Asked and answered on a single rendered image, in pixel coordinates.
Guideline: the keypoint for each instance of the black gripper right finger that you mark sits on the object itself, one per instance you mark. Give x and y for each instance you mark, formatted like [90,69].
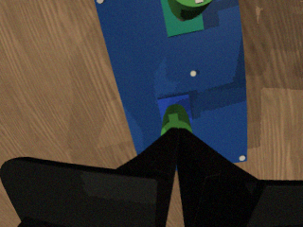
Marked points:
[216,193]

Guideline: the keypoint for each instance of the blue circuit board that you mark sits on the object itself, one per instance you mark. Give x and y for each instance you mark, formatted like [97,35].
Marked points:
[187,73]

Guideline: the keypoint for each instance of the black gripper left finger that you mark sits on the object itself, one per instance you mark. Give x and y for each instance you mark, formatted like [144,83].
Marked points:
[134,195]

